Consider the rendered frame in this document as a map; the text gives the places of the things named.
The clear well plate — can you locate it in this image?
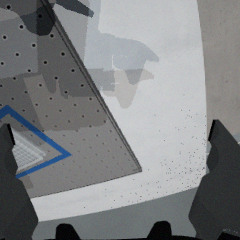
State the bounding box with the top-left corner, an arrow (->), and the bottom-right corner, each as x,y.
11,127 -> 47,171

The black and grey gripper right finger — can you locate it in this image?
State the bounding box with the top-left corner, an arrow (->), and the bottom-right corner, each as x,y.
188,119 -> 240,240

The blue tape outline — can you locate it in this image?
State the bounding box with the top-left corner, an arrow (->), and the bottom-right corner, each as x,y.
0,105 -> 72,179

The dark grey rectangular base plate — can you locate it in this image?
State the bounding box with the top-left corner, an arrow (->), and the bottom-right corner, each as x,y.
0,0 -> 142,199

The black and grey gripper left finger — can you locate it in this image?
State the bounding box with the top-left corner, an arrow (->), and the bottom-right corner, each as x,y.
0,123 -> 38,240

